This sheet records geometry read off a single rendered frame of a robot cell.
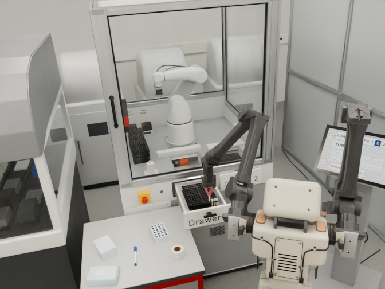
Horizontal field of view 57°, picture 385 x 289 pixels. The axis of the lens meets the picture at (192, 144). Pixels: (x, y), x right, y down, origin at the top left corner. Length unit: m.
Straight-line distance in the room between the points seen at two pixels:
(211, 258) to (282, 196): 1.44
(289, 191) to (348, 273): 1.57
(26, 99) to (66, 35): 3.39
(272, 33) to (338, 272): 1.75
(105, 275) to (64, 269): 0.50
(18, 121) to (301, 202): 1.29
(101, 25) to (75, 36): 3.24
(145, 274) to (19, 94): 1.07
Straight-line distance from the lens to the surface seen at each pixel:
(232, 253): 2.78
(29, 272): 2.39
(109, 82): 1.97
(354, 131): 1.46
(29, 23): 5.19
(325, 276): 2.98
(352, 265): 2.83
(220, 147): 1.88
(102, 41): 1.93
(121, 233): 2.20
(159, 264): 1.97
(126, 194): 2.27
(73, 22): 5.13
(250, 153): 1.59
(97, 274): 1.93
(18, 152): 1.87
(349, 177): 1.52
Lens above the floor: 2.13
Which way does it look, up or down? 26 degrees down
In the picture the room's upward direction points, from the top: 3 degrees counter-clockwise
